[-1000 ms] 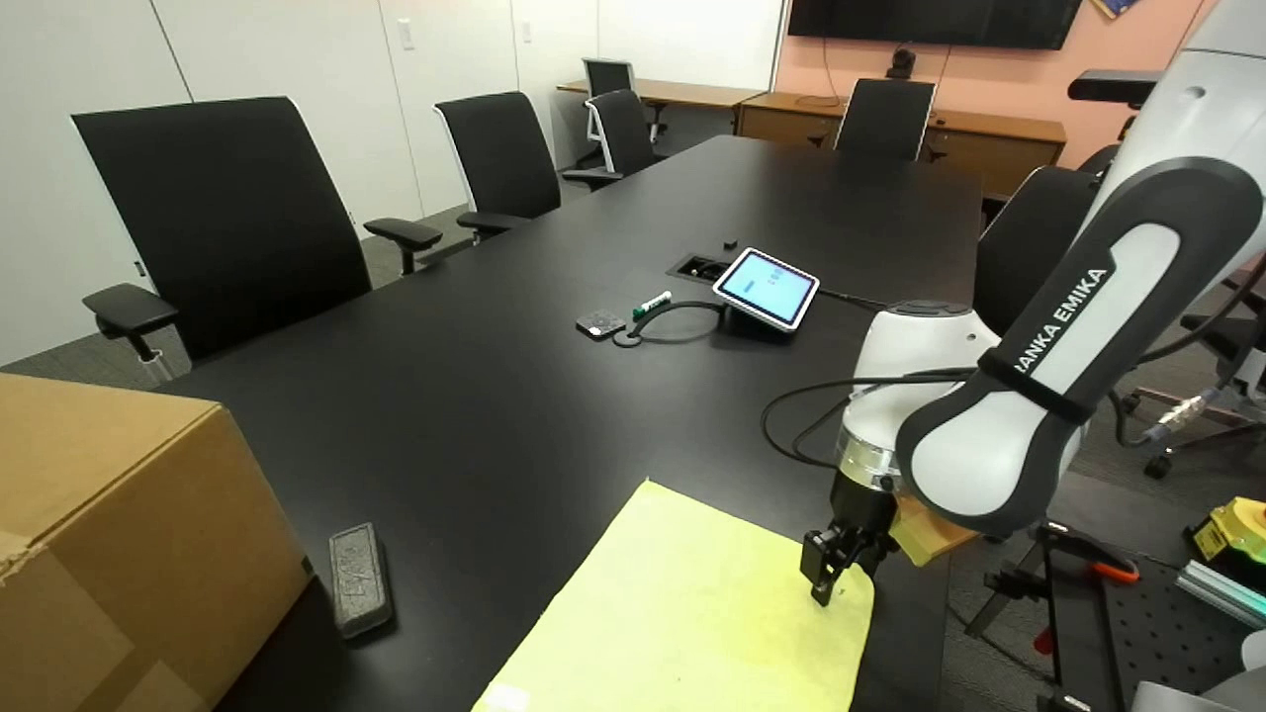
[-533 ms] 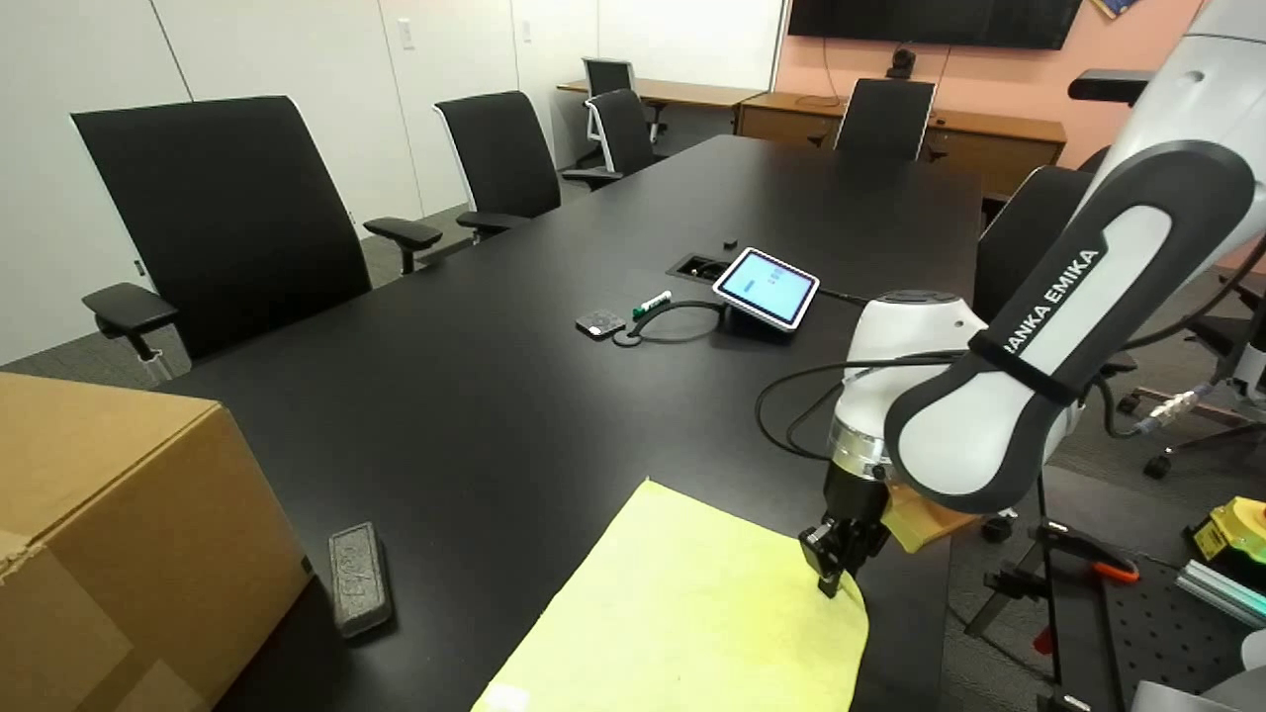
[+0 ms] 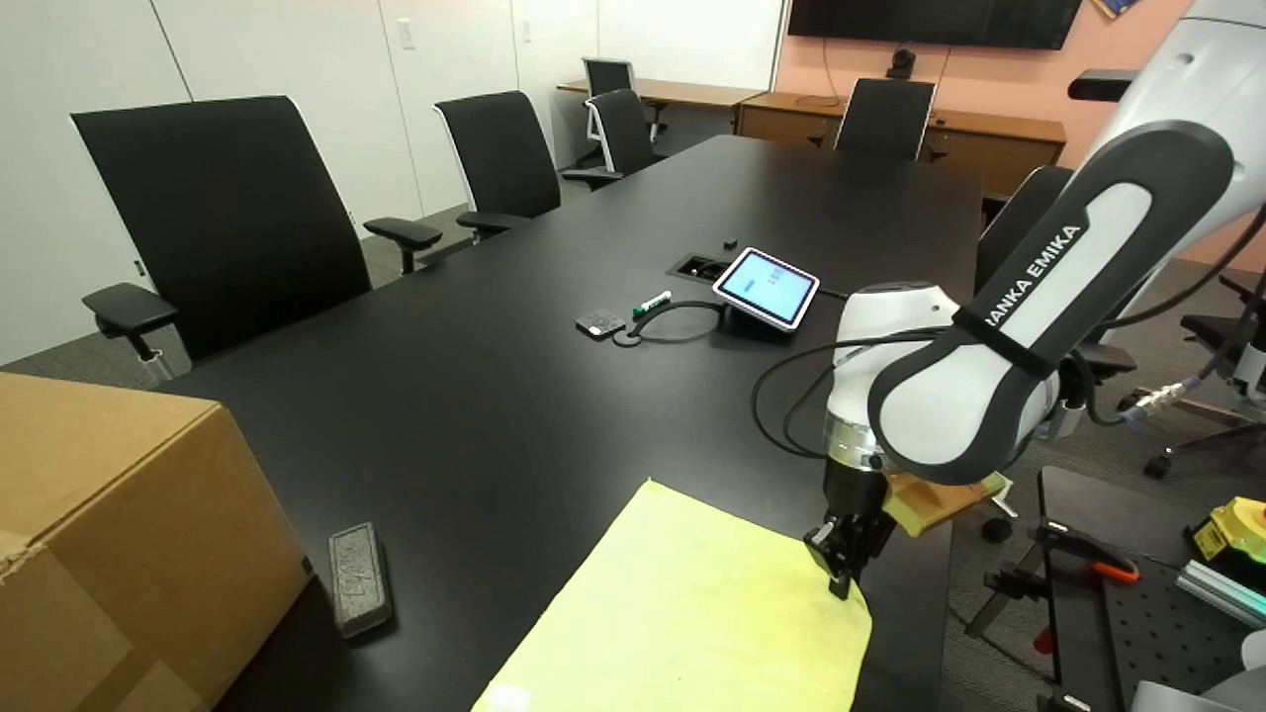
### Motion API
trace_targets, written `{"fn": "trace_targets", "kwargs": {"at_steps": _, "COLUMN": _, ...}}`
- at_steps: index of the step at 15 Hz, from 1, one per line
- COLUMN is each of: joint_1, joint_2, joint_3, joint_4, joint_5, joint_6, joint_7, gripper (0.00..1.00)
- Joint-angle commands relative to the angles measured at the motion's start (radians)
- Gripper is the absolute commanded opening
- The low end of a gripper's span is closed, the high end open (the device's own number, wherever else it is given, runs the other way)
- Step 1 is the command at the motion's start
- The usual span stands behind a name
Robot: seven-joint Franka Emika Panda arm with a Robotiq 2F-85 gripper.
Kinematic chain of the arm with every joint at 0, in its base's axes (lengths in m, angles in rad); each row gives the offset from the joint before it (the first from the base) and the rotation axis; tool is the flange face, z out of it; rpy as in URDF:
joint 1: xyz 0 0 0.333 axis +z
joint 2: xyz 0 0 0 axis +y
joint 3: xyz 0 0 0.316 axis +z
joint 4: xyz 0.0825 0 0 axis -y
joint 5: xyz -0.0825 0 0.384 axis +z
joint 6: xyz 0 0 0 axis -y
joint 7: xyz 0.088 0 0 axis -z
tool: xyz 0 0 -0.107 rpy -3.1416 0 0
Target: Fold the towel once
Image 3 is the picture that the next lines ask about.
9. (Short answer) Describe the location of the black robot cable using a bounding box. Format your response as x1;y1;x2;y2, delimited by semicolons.
748;327;955;469

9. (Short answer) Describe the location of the yellow object on floor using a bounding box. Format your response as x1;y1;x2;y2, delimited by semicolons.
1192;496;1266;566

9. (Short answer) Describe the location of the tablet with lit screen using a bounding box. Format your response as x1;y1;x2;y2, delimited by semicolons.
711;246;818;331

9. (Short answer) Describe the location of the green marker pen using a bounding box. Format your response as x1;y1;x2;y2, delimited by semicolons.
628;288;671;322

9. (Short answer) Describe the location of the black office chair near left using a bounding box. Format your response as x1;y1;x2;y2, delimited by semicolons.
67;93;447;364

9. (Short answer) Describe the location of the small black phone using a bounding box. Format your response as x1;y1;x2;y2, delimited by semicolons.
572;314;628;339

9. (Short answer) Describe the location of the yellow towel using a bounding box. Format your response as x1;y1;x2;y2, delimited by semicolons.
471;478;876;712

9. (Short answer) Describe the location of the orange-handled clamp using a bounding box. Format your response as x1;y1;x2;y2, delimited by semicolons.
984;520;1142;596

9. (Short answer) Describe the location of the wooden sideboard cabinet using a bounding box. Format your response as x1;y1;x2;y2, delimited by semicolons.
558;74;1073;201

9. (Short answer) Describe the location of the black perforated breadboard base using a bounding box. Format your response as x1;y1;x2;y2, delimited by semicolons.
1036;469;1246;712

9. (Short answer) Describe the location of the black office chair far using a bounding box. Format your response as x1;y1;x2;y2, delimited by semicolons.
567;60;655;192

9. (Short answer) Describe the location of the wall television screen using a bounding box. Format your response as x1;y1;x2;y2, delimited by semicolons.
788;0;1080;53

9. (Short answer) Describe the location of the black office chair head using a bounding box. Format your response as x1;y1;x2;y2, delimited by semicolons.
835;80;935;163

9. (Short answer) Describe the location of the cardboard box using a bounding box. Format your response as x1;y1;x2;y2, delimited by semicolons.
0;371;308;712

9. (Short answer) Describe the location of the black table cable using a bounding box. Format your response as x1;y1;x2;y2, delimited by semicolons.
614;296;732;354

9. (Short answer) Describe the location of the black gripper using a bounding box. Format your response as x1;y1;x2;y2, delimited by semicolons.
804;465;893;600

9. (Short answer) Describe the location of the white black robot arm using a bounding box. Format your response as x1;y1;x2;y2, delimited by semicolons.
808;0;1266;594

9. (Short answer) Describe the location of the aluminium extrusion bar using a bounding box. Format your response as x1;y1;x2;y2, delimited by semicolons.
1179;561;1266;628

